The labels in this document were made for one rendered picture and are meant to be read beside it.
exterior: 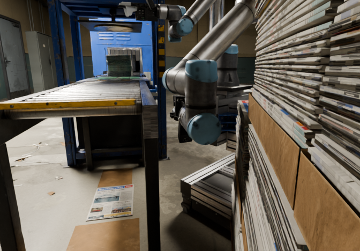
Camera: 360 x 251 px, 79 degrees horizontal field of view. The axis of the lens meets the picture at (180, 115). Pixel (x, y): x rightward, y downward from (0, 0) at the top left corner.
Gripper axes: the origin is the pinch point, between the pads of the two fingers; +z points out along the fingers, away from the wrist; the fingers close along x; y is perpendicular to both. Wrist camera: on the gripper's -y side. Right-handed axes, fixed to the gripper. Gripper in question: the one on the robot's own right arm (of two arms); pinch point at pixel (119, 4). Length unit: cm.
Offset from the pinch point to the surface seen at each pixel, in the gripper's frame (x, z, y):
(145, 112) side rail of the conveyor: -58, -2, 39
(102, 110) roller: -50, 12, 40
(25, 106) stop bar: -53, 34, 36
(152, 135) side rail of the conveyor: -60, -4, 47
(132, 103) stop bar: -58, 3, 35
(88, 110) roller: -49, 17, 40
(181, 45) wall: 791, -317, 56
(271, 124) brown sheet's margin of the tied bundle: -113, -3, 21
